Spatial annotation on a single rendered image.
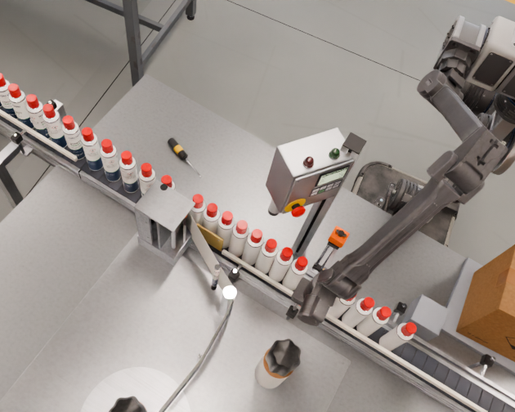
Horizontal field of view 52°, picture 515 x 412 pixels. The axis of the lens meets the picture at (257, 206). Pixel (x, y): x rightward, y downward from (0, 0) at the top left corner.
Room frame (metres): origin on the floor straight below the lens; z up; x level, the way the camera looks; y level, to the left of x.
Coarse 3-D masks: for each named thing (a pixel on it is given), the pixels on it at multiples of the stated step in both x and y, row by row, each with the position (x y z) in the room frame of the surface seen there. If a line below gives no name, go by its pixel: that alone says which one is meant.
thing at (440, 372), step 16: (96, 176) 0.80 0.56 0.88; (224, 256) 0.65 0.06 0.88; (240, 256) 0.67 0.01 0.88; (272, 288) 0.59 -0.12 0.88; (352, 336) 0.51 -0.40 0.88; (400, 352) 0.50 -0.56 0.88; (416, 352) 0.52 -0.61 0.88; (432, 368) 0.48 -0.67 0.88; (448, 368) 0.50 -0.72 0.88; (432, 384) 0.43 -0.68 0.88; (448, 384) 0.45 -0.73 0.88; (464, 384) 0.46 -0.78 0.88; (480, 400) 0.43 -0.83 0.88; (496, 400) 0.44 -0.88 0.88
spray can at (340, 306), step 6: (336, 300) 0.56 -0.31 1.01; (342, 300) 0.55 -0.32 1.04; (348, 300) 0.55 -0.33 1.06; (354, 300) 0.57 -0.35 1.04; (336, 306) 0.55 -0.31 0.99; (342, 306) 0.55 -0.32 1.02; (348, 306) 0.55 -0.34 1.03; (330, 312) 0.55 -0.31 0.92; (336, 312) 0.55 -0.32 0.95; (342, 312) 0.55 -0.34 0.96
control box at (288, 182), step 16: (336, 128) 0.81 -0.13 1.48; (288, 144) 0.73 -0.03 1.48; (304, 144) 0.74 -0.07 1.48; (320, 144) 0.76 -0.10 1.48; (336, 144) 0.77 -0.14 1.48; (272, 160) 0.72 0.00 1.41; (288, 160) 0.69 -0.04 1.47; (320, 160) 0.71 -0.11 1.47; (336, 160) 0.72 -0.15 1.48; (352, 160) 0.74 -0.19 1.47; (272, 176) 0.70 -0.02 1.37; (288, 176) 0.66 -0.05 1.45; (304, 176) 0.66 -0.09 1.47; (272, 192) 0.68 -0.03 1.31; (288, 192) 0.65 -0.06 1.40; (304, 192) 0.67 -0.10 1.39; (336, 192) 0.74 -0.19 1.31; (288, 208) 0.65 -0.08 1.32
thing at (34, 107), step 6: (30, 96) 0.91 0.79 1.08; (36, 96) 0.91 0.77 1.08; (30, 102) 0.89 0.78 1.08; (36, 102) 0.90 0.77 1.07; (30, 108) 0.89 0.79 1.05; (36, 108) 0.89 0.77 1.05; (42, 108) 0.90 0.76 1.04; (30, 114) 0.88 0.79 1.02; (36, 114) 0.88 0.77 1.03; (42, 114) 0.89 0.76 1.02; (36, 120) 0.88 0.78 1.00; (42, 120) 0.89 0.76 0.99; (36, 126) 0.88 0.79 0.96; (42, 126) 0.88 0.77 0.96; (42, 132) 0.88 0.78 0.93; (48, 138) 0.89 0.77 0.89
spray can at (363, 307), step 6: (360, 300) 0.57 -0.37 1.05; (366, 300) 0.56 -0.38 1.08; (372, 300) 0.56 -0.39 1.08; (354, 306) 0.56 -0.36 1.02; (360, 306) 0.55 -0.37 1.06; (366, 306) 0.54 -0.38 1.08; (372, 306) 0.55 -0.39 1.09; (348, 312) 0.55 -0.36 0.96; (354, 312) 0.54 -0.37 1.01; (360, 312) 0.54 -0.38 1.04; (366, 312) 0.54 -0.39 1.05; (342, 318) 0.56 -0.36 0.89; (348, 318) 0.54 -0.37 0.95; (354, 318) 0.53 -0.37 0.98; (360, 318) 0.53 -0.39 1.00; (348, 324) 0.53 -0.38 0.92; (354, 324) 0.53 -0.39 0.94
